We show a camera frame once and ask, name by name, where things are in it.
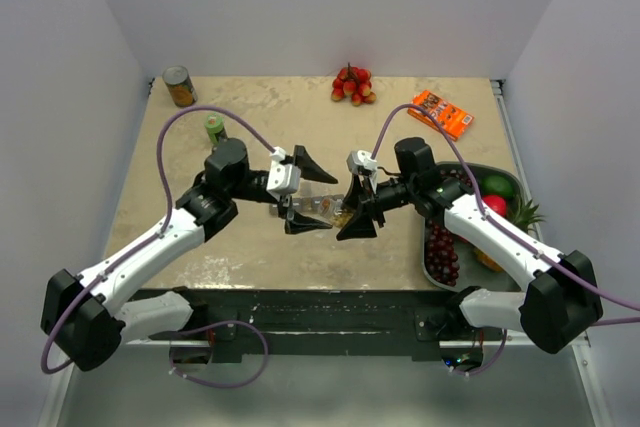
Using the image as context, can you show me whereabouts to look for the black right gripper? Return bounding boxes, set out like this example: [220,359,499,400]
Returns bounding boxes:
[333,171,417,240]

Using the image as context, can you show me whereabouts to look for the grey weekly pill organizer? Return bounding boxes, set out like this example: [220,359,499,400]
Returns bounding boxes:
[291,194,344,215]

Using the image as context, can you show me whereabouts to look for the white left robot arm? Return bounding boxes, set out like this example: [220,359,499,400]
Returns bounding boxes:
[41,138,337,372]

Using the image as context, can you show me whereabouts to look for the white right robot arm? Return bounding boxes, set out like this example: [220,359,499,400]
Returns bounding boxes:
[336,137,603,354]

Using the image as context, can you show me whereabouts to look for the dark red grape bunch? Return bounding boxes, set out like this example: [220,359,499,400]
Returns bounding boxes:
[424,169,474,287]

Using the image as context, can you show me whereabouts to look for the green cylindrical container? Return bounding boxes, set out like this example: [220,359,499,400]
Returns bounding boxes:
[204,114,227,147]

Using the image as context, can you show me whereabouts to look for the bunch of red lychee fruits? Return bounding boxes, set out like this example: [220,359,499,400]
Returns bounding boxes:
[331,63,377,107]

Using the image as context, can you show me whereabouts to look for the orange cardboard box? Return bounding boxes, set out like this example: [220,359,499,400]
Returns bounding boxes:
[408,90,475,141]

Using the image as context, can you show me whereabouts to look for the grey fruit tray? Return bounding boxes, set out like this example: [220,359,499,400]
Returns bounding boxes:
[422,163,525,292]

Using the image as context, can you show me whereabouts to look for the green avocado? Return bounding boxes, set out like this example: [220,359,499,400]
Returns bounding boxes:
[481,174,516,200]

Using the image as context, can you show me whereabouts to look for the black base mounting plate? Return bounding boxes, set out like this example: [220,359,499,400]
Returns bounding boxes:
[151,288,501,370]

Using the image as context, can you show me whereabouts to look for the pineapple toy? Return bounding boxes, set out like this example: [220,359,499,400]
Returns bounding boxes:
[474,195,544,272]

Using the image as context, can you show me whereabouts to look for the tin can with dark label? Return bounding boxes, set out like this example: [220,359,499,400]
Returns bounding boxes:
[162,65,198,108]

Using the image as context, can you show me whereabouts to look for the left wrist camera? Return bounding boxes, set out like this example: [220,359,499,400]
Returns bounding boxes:
[266,147,301,200]

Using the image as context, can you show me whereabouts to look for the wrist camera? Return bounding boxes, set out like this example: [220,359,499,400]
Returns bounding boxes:
[346,150,378,178]
[266,147,301,200]

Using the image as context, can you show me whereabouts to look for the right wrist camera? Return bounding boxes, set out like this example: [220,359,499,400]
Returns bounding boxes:
[346,150,378,178]

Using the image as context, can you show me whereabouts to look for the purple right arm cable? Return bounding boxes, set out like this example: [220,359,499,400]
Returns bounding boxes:
[372,104,640,377]

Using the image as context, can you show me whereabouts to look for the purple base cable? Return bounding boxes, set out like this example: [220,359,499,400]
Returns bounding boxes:
[168,319,271,389]

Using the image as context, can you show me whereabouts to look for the aluminium frame rail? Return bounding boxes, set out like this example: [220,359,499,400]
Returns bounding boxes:
[490,79,591,347]

